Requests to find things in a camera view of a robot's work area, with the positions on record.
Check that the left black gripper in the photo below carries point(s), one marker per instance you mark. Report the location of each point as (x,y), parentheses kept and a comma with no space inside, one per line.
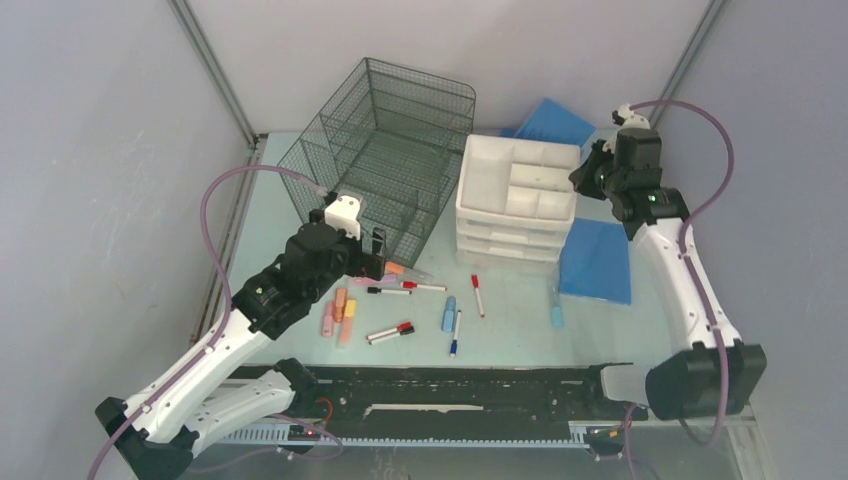
(366,264)

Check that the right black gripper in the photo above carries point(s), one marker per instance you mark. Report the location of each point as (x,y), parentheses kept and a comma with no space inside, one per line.
(581,177)

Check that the white plastic drawer organizer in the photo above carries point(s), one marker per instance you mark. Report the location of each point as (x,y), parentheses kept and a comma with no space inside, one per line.
(515,203)

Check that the light blue highlighter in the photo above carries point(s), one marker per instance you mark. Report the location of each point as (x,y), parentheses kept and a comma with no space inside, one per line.
(449,315)

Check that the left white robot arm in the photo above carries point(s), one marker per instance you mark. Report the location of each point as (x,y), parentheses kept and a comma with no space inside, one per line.
(160,430)

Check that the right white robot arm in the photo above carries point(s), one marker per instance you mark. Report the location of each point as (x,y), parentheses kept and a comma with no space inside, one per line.
(711,370)

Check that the purple pink highlighter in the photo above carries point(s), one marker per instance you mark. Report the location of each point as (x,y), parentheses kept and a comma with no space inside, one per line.
(365,281)

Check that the yellow highlighter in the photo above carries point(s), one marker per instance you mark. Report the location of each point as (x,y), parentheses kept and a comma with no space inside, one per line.
(349,309)

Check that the black cap marker upper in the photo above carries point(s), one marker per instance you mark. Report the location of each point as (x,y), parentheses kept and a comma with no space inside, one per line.
(386,291)

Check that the black cap marker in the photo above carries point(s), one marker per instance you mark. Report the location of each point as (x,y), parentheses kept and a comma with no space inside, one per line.
(392,335)
(386,291)

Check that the orange cap clear highlighter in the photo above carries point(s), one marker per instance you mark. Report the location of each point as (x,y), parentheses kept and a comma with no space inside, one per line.
(407,273)

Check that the blue folder at back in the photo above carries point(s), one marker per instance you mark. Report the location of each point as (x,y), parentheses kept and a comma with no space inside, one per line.
(551,122)

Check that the blue folder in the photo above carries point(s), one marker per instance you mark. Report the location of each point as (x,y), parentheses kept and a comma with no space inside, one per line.
(595,262)
(551,122)

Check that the blue folder at right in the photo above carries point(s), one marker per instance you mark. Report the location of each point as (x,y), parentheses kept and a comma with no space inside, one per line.
(595,262)

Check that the red cap marker upper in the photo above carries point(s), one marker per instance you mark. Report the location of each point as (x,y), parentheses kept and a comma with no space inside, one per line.
(413,286)

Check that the red cap marker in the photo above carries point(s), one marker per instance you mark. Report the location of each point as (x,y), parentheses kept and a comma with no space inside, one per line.
(478,296)
(413,286)
(400,329)

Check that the red cap marker lower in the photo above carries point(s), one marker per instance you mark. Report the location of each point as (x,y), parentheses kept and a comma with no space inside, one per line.
(400,329)

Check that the black cap marker lower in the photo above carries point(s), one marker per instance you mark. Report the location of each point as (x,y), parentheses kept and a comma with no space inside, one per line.
(392,335)

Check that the clear blue tip highlighter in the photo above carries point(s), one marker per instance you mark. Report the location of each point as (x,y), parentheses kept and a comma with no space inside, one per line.
(555,308)

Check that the red cap marker middle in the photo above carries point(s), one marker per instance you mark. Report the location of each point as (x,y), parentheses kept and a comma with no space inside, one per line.
(478,296)

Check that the blue cap whiteboard marker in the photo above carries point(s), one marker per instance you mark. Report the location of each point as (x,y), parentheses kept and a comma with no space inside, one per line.
(455,334)

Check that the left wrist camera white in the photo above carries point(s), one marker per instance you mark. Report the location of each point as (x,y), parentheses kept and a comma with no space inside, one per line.
(342,211)

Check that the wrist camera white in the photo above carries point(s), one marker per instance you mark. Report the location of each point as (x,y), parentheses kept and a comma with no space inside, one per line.
(626,117)
(342,211)

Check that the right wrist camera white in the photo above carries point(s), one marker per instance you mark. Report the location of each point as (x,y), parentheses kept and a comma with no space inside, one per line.
(626,117)

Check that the green wire mesh basket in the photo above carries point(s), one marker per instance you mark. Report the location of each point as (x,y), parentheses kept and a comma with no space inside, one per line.
(396,136)

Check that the black front rail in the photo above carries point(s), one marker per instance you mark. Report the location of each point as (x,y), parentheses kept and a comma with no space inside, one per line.
(453,405)

